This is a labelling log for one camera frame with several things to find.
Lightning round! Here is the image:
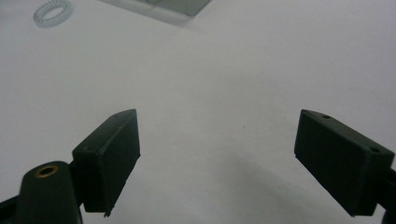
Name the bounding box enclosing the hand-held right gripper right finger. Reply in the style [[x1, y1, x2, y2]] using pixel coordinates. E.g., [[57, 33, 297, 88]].
[[293, 108, 396, 217]]

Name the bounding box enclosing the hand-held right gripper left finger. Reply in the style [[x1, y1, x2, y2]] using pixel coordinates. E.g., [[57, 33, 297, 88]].
[[71, 108, 141, 217]]

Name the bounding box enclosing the clear spiral hair tie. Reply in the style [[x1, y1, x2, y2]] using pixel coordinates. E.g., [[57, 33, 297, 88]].
[[33, 0, 75, 29]]

